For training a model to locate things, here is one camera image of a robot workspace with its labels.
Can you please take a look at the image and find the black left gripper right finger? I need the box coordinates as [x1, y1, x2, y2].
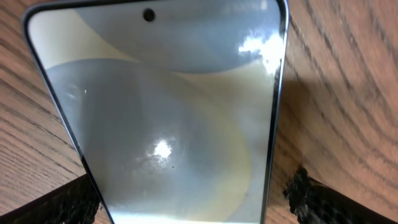
[283, 167, 397, 224]

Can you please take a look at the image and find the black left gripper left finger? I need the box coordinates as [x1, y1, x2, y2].
[1, 174, 100, 224]

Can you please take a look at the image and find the blue-screen Samsung smartphone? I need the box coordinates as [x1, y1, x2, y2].
[22, 0, 289, 223]

